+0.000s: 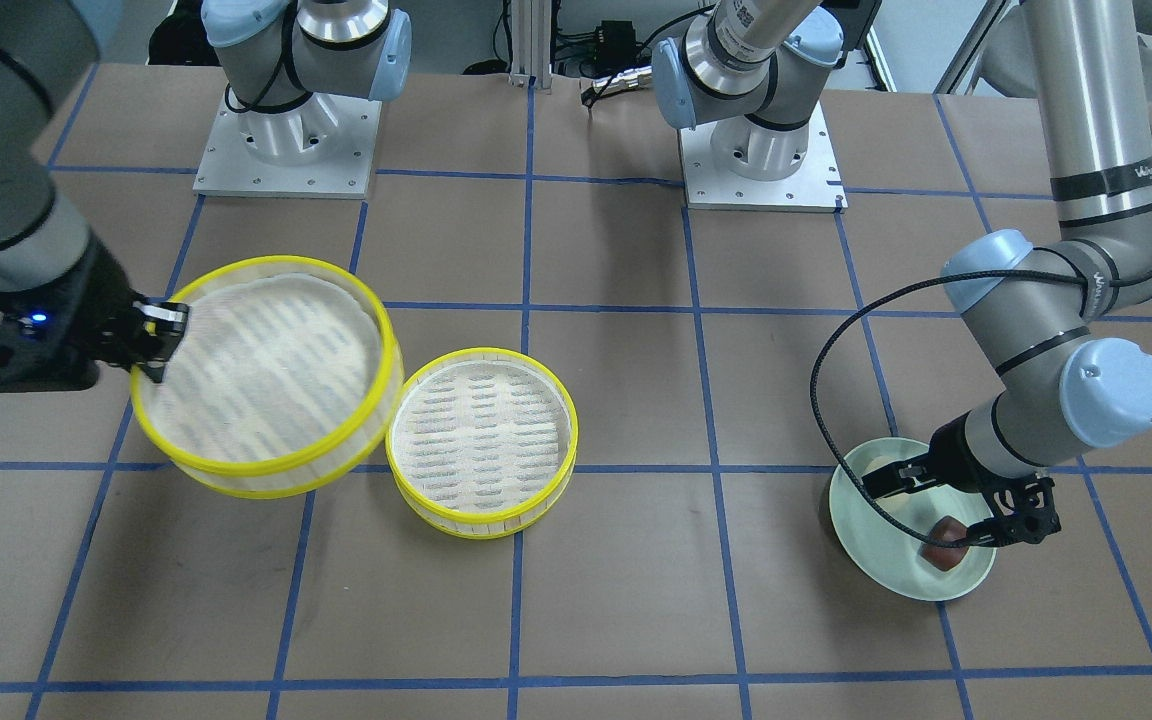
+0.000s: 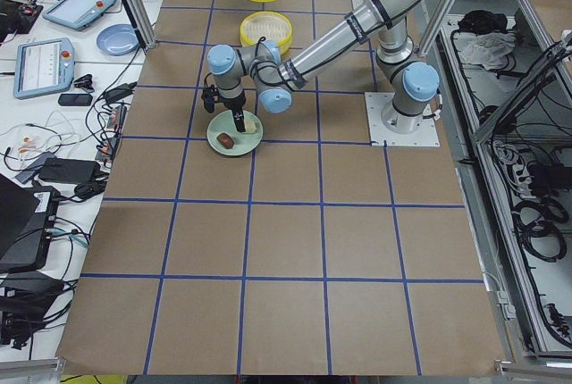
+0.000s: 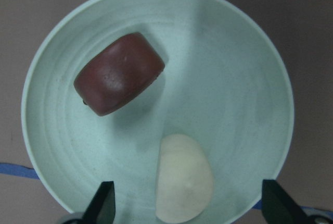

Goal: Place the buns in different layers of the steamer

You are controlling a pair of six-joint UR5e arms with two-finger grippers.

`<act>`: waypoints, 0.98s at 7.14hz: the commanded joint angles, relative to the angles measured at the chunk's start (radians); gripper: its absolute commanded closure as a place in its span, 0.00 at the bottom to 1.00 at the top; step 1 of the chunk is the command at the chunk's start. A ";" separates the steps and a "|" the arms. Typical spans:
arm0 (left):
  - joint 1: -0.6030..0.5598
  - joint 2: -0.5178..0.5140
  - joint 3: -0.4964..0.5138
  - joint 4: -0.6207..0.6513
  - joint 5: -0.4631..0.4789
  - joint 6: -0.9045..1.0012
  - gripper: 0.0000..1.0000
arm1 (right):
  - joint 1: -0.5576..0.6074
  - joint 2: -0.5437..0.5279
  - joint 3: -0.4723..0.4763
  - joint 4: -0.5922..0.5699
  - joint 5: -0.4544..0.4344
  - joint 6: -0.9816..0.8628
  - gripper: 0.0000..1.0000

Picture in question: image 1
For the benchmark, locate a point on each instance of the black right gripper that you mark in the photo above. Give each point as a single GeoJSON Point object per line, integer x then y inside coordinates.
{"type": "Point", "coordinates": [88, 300]}

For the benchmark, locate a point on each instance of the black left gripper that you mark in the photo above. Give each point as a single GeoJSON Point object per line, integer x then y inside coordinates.
{"type": "Point", "coordinates": [951, 446]}

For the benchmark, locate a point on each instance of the yellow-rimmed steamer layer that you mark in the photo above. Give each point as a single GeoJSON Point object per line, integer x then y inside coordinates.
{"type": "Point", "coordinates": [483, 443]}
{"type": "Point", "coordinates": [287, 378]}

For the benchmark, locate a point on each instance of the white steamed bun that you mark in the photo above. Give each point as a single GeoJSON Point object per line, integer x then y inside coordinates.
{"type": "Point", "coordinates": [882, 465]}

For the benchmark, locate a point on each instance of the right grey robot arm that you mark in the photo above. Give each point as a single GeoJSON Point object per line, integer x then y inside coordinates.
{"type": "Point", "coordinates": [97, 161]}

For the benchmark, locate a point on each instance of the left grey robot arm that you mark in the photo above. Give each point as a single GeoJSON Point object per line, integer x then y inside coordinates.
{"type": "Point", "coordinates": [1030, 309]}

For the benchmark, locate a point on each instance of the brown steamed bun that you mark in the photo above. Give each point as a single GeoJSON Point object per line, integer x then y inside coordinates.
{"type": "Point", "coordinates": [939, 556]}

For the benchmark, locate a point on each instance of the mint green plate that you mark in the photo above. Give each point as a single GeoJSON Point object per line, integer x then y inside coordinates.
{"type": "Point", "coordinates": [893, 558]}

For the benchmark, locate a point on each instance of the aluminium frame post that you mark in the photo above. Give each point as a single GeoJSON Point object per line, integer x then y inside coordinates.
{"type": "Point", "coordinates": [530, 36]}

